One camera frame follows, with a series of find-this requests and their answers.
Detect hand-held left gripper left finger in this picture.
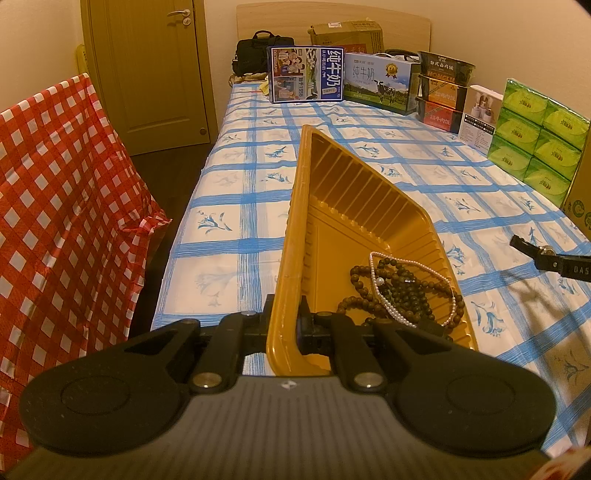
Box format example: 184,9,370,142
124,295,274,394

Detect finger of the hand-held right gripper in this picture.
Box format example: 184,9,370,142
510,234,564,273

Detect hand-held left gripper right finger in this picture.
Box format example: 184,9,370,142
299,295,458,392

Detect brown bead necklace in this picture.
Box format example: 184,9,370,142
337,263,402,326

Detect dark green bead necklace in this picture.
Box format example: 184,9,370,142
369,256,462,324

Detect white pearl necklace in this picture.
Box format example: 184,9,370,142
369,251,466,329

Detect yellow plastic tray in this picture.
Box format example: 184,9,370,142
266,124,479,377

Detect large printed cardboard box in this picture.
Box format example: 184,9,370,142
561,152,591,232

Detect stack of green tissue packs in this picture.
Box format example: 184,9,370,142
487,78,591,208

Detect blue checked bedsheet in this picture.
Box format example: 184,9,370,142
152,80,591,455

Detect white product box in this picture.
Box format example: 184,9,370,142
458,85,504,156

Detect red orange noodle box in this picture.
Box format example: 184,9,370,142
414,99,467,134

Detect dark noodle box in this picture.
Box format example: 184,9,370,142
418,51,476,86

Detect red checked cloth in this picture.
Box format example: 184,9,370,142
0,73,172,467

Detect green white cow milk box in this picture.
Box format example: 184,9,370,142
344,52,421,116

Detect blue milk carton box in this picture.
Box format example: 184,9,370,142
268,45,346,104

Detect olive wooden door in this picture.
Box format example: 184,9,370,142
81,0,218,158

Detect black bag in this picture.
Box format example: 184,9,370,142
232,30,296,77

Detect brown cardboard box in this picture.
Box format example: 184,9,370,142
308,21,385,56

